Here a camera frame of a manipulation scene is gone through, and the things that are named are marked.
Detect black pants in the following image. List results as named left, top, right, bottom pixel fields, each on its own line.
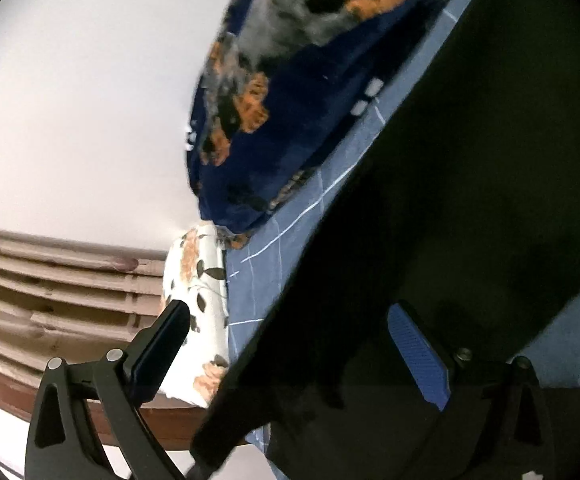
left=188, top=0, right=580, bottom=480

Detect beige patterned curtain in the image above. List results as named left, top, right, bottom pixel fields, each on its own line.
left=0, top=233, right=165, bottom=388

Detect white floral pillow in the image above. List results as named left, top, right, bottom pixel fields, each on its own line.
left=160, top=221, right=230, bottom=408

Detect navy dog print blanket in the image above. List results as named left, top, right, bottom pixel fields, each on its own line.
left=187, top=0, right=448, bottom=248

